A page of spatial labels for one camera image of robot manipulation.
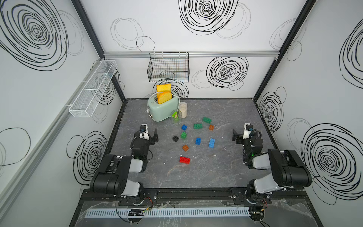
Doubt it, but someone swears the light blue long lego brick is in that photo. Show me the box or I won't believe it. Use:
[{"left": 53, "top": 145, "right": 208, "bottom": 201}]
[{"left": 209, "top": 138, "right": 215, "bottom": 148}]

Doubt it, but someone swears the small green lego brick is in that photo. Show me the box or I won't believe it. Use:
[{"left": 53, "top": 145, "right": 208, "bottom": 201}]
[{"left": 181, "top": 132, "right": 187, "bottom": 140}]

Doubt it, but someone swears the dark green long lego brick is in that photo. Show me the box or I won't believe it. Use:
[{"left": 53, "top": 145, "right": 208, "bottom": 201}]
[{"left": 202, "top": 117, "right": 212, "bottom": 124}]

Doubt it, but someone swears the small orange lego brick front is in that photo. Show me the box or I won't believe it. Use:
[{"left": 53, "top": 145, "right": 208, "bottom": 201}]
[{"left": 182, "top": 145, "right": 189, "bottom": 152}]

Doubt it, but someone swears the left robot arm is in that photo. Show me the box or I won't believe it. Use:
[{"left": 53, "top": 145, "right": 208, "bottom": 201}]
[{"left": 89, "top": 124, "right": 158, "bottom": 199}]

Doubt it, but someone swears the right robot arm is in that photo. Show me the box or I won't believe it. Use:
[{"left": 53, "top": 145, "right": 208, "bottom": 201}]
[{"left": 232, "top": 124, "right": 313, "bottom": 200}]

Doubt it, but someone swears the small black lego brick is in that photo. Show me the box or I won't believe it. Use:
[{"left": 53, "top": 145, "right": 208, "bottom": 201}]
[{"left": 172, "top": 136, "right": 179, "bottom": 142}]

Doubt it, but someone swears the red long lego brick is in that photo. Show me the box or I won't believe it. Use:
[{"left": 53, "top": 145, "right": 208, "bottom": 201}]
[{"left": 179, "top": 157, "right": 191, "bottom": 165}]

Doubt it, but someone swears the mint green toaster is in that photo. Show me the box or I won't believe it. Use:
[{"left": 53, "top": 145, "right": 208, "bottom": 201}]
[{"left": 146, "top": 93, "right": 180, "bottom": 122}]

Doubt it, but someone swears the clear glass with green packets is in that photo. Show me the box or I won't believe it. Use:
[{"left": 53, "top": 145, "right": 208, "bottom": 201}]
[{"left": 171, "top": 110, "right": 182, "bottom": 124}]

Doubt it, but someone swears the front orange toast slice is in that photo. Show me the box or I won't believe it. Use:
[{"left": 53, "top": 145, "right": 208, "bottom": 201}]
[{"left": 157, "top": 91, "right": 173, "bottom": 104}]

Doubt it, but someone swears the beige speckled cup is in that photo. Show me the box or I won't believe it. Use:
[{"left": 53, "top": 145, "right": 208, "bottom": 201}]
[{"left": 179, "top": 102, "right": 188, "bottom": 119}]

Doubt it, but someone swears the rear yellow toast slice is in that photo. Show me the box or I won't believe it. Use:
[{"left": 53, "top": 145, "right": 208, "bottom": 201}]
[{"left": 157, "top": 83, "right": 172, "bottom": 93}]

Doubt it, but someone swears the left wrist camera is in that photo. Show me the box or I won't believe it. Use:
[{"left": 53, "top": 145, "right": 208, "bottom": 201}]
[{"left": 140, "top": 124, "right": 148, "bottom": 133}]

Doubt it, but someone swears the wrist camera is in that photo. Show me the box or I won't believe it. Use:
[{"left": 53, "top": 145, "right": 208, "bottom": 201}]
[
  {"left": 140, "top": 124, "right": 148, "bottom": 133},
  {"left": 244, "top": 124, "right": 254, "bottom": 131}
]

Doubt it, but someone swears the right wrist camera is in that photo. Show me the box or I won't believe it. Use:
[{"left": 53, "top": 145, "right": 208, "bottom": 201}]
[{"left": 244, "top": 124, "right": 254, "bottom": 131}]

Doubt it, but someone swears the black wire basket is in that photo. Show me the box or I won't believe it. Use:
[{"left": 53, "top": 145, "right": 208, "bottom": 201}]
[{"left": 147, "top": 52, "right": 190, "bottom": 82}]

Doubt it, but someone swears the white mesh wall shelf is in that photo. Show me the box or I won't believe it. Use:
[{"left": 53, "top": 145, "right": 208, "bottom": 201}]
[{"left": 69, "top": 60, "right": 117, "bottom": 118}]

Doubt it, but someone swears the black front rail frame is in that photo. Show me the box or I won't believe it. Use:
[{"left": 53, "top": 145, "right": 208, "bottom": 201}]
[{"left": 78, "top": 187, "right": 308, "bottom": 206}]

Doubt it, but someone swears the white slotted cable duct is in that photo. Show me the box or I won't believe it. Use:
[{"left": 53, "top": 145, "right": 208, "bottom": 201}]
[{"left": 85, "top": 207, "right": 251, "bottom": 218}]

